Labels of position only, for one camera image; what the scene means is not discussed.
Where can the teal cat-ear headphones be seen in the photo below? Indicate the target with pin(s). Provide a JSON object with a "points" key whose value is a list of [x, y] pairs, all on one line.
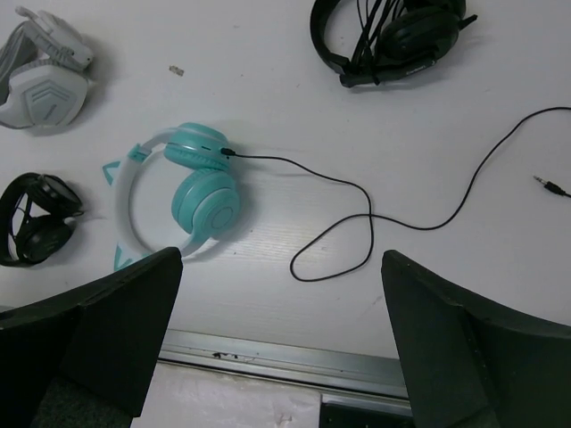
{"points": [[206, 204]]}

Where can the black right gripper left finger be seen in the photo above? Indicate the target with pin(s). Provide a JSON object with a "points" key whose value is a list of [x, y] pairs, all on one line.
{"points": [[86, 357]]}

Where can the small clear plastic connector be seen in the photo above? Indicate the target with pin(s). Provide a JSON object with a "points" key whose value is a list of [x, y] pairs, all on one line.
{"points": [[176, 70]]}

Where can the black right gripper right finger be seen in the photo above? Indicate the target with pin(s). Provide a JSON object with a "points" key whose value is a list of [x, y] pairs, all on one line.
{"points": [[468, 361]]}

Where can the aluminium table edge rail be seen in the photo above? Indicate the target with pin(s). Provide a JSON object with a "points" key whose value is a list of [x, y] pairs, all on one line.
{"points": [[324, 368]]}

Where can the small black headphones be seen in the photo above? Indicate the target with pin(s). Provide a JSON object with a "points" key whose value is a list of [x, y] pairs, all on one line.
{"points": [[34, 210]]}

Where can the large black headset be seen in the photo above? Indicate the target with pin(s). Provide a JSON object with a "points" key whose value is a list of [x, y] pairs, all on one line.
{"points": [[397, 39]]}

